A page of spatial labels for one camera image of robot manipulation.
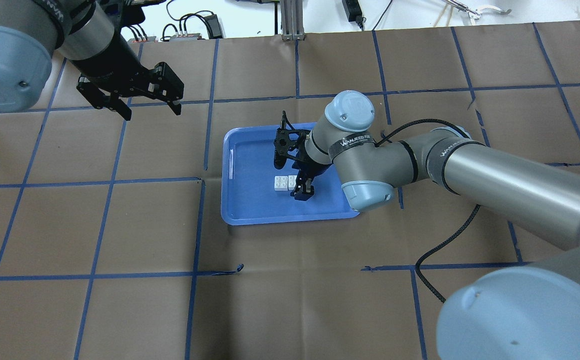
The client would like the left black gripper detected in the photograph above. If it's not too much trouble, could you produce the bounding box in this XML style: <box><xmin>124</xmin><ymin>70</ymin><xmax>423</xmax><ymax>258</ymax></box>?
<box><xmin>76</xmin><ymin>33</ymin><xmax>185</xmax><ymax>122</ymax></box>

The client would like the black power adapter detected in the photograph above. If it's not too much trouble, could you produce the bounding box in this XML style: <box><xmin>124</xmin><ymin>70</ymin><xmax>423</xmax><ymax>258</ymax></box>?
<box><xmin>342</xmin><ymin>0</ymin><xmax>364</xmax><ymax>24</ymax></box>

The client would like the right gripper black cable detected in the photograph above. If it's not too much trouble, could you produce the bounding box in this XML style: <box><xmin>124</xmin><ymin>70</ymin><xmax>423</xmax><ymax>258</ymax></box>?
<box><xmin>375</xmin><ymin>118</ymin><xmax>481</xmax><ymax>304</ymax></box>

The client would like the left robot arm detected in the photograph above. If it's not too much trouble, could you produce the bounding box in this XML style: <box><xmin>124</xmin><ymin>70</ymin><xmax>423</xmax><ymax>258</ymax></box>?
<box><xmin>0</xmin><ymin>0</ymin><xmax>184</xmax><ymax>121</ymax></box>

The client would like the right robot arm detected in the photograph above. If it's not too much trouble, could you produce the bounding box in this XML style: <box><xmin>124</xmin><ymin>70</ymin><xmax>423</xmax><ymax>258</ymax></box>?
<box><xmin>274</xmin><ymin>90</ymin><xmax>580</xmax><ymax>360</ymax></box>

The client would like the blue plastic tray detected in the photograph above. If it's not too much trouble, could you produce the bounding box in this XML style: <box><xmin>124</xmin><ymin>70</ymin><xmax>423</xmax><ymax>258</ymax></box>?
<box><xmin>221</xmin><ymin>125</ymin><xmax>357</xmax><ymax>226</ymax></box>

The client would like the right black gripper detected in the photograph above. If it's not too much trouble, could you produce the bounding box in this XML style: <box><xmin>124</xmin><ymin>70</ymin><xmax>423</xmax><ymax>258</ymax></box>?
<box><xmin>273</xmin><ymin>127</ymin><xmax>332</xmax><ymax>201</ymax></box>

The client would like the aluminium frame post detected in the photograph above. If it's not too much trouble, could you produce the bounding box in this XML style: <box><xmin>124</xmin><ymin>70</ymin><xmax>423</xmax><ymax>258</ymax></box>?
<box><xmin>279</xmin><ymin>0</ymin><xmax>305</xmax><ymax>42</ymax></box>

